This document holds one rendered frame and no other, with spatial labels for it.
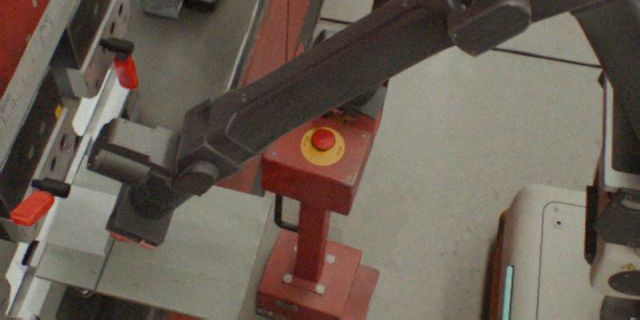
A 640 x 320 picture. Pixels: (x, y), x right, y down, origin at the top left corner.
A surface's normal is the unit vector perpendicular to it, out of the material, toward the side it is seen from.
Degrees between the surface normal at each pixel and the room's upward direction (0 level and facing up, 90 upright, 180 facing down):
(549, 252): 0
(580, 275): 0
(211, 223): 0
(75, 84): 90
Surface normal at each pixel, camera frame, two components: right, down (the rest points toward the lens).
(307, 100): -0.10, 0.76
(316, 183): -0.31, 0.82
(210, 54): 0.05, -0.50
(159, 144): 0.53, -0.50
